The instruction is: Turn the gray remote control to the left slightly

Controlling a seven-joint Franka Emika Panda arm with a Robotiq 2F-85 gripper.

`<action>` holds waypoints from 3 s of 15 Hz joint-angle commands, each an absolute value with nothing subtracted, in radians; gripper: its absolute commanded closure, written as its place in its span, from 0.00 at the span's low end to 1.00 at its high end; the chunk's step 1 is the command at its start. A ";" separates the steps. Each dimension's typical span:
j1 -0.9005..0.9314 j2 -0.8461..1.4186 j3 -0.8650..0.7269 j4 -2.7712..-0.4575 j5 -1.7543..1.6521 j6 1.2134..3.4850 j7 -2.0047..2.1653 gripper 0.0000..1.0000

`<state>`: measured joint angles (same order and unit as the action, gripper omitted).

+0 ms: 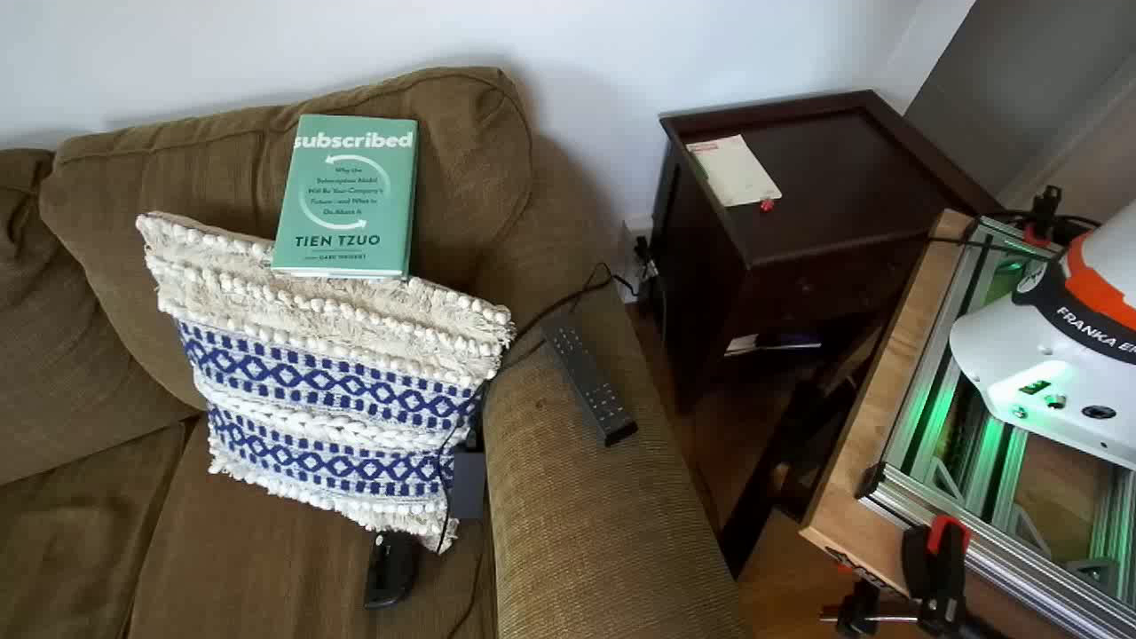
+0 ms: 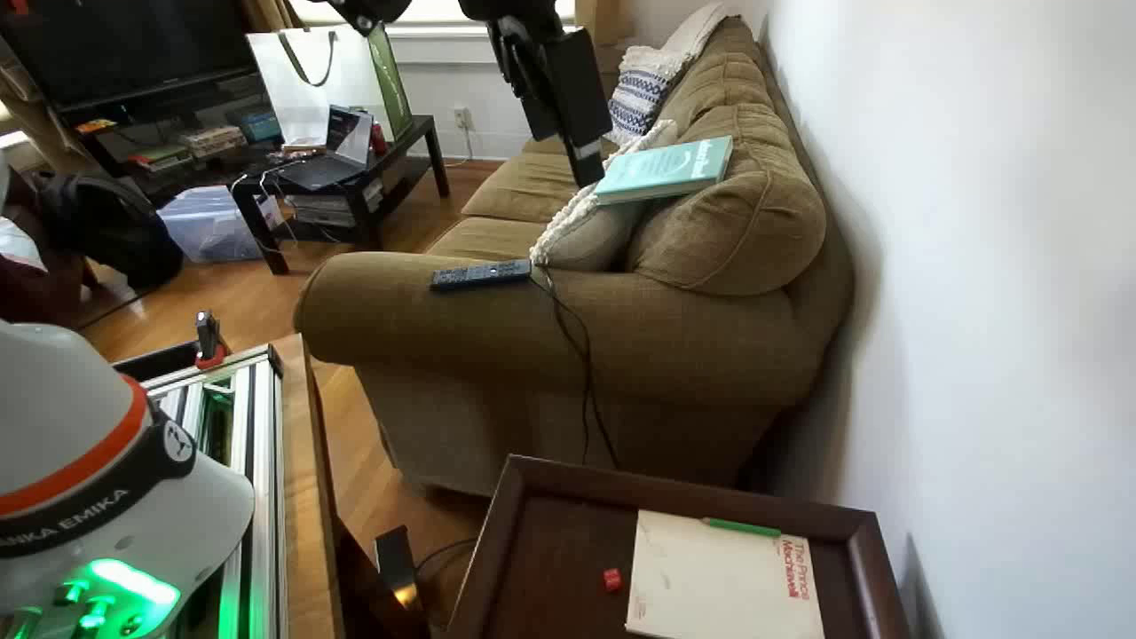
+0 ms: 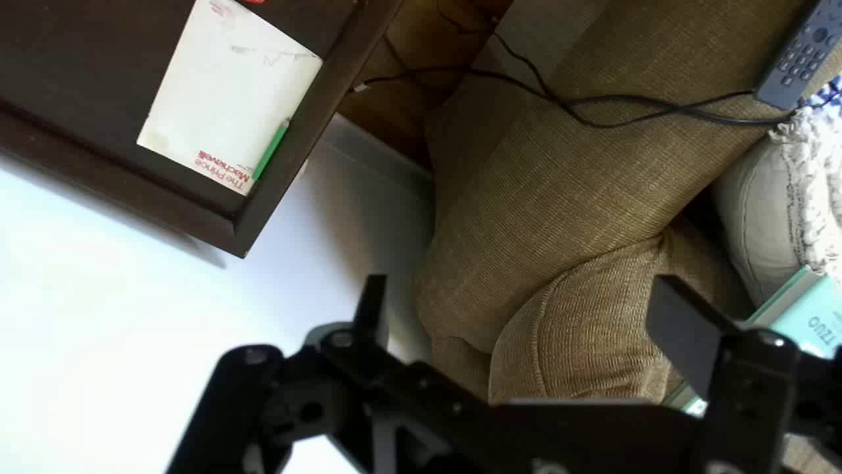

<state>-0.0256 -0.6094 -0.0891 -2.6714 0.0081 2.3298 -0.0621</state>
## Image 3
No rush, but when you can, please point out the dark brown wooden side table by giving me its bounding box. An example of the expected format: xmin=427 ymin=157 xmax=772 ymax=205
xmin=0 ymin=0 xmax=402 ymax=257

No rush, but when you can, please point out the teal and white box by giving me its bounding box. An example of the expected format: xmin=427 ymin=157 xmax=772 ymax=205
xmin=670 ymin=267 xmax=842 ymax=416

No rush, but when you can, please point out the thin black cable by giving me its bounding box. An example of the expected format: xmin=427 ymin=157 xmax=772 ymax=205
xmin=354 ymin=29 xmax=797 ymax=132

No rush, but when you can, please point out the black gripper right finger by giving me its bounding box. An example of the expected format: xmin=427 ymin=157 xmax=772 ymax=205
xmin=646 ymin=275 xmax=741 ymax=398

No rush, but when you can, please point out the blue and white fringed blanket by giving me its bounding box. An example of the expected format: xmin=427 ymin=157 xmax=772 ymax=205
xmin=772 ymin=78 xmax=842 ymax=280

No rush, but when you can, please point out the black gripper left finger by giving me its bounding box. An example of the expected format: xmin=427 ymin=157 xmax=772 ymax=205
xmin=354 ymin=275 xmax=387 ymax=346

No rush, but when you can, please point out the white paper with red print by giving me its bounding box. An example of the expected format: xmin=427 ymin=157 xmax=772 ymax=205
xmin=137 ymin=0 xmax=325 ymax=195

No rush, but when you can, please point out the gray remote control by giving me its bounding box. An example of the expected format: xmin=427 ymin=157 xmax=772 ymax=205
xmin=752 ymin=0 xmax=842 ymax=111

